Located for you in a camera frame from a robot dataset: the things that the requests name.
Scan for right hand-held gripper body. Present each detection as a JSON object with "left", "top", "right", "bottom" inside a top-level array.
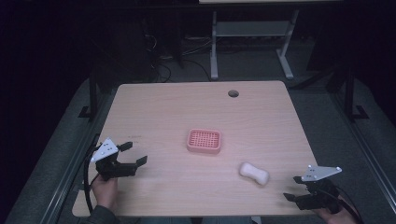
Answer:
[{"left": 294, "top": 164, "right": 343, "bottom": 215}]

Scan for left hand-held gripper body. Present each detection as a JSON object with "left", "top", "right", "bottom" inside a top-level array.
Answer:
[{"left": 90, "top": 137, "right": 138, "bottom": 182}]

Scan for person's left hand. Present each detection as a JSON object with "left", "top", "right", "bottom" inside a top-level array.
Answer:
[{"left": 92, "top": 175, "right": 120, "bottom": 210}]

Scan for person's right hand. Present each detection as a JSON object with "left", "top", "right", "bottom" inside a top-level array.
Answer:
[{"left": 313, "top": 197, "right": 360, "bottom": 224}]

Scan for white soap bar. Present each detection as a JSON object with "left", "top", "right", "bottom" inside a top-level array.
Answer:
[{"left": 238, "top": 161, "right": 271, "bottom": 187}]

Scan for pink soap dish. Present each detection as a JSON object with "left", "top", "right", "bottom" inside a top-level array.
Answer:
[{"left": 186, "top": 128, "right": 222, "bottom": 155}]

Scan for white metal stand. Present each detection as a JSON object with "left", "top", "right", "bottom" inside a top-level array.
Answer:
[{"left": 209, "top": 8, "right": 301, "bottom": 80}]

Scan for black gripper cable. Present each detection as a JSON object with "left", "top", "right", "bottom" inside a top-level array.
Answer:
[
  {"left": 82, "top": 133, "right": 101, "bottom": 216},
  {"left": 323, "top": 186, "right": 364, "bottom": 224}
]

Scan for grey metal rail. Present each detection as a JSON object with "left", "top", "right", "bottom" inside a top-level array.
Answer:
[
  {"left": 38, "top": 90, "right": 118, "bottom": 224},
  {"left": 330, "top": 92, "right": 396, "bottom": 206}
]

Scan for black frame post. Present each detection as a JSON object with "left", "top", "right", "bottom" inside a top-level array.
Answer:
[
  {"left": 78, "top": 63, "right": 101, "bottom": 120},
  {"left": 342, "top": 62, "right": 371, "bottom": 122}
]

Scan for black floor cables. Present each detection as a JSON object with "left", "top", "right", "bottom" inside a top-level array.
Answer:
[{"left": 141, "top": 32, "right": 213, "bottom": 84}]

